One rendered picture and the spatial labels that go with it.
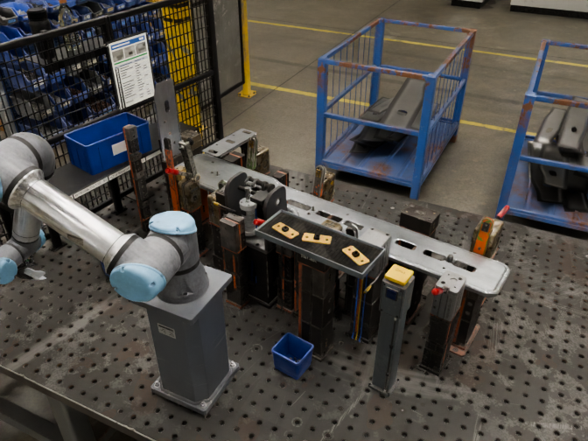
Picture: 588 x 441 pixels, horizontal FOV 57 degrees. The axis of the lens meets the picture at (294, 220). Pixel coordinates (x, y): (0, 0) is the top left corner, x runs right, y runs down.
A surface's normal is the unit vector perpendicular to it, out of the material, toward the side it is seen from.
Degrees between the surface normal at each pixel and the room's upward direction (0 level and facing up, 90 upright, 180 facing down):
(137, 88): 90
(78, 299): 0
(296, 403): 0
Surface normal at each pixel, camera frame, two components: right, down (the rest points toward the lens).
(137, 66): 0.83, 0.32
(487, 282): 0.00, -0.82
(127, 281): -0.22, 0.61
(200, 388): 0.29, 0.54
